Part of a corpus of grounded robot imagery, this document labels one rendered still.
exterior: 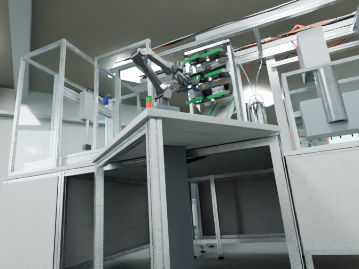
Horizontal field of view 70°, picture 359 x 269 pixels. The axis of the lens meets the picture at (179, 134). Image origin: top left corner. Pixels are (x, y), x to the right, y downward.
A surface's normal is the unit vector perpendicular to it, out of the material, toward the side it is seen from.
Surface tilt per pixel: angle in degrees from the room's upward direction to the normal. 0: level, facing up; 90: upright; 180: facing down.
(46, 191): 90
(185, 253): 90
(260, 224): 90
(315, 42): 90
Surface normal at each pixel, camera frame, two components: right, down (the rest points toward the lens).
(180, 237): 0.50, -0.28
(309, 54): -0.40, -0.22
